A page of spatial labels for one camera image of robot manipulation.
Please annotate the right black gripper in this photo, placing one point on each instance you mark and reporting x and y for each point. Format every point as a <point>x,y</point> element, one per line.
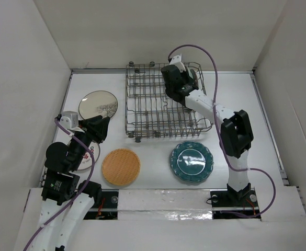
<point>188,75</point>

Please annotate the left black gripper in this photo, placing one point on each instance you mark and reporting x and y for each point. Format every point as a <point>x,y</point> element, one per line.
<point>97,126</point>

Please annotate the dark teal floral plate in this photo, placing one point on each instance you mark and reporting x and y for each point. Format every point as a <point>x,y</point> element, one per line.
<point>194,78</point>

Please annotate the beige tree pattern plate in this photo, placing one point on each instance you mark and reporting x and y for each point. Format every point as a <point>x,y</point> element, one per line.
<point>98,103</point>

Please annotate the white red floral plate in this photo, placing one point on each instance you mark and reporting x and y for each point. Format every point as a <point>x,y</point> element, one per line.
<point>86,162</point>

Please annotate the woven bamboo round tray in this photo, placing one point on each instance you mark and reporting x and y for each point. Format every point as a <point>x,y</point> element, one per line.
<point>121,167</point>

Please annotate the teal scalloped rim plate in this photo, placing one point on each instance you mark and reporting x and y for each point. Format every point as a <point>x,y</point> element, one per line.
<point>191,161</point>

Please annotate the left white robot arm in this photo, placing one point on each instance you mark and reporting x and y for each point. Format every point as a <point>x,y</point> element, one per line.
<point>66,199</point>

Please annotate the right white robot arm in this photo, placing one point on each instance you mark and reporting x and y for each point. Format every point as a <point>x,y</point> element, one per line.
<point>233,127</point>

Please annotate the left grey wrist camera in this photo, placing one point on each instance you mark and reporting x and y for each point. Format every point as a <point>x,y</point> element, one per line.
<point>69,120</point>

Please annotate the grey wire dish rack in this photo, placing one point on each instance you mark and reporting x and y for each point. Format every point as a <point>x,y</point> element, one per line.
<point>150,113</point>

